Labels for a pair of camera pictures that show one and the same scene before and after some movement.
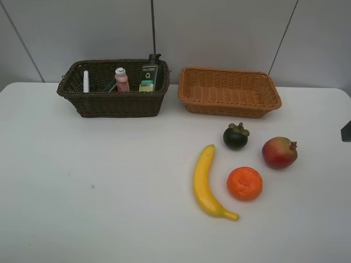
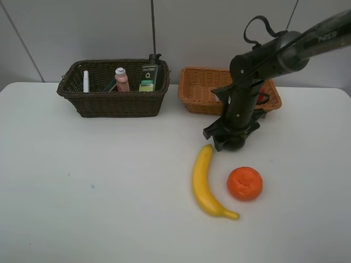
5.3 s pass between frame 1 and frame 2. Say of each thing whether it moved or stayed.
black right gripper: moved
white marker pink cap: stayed
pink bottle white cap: stayed
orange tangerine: stayed
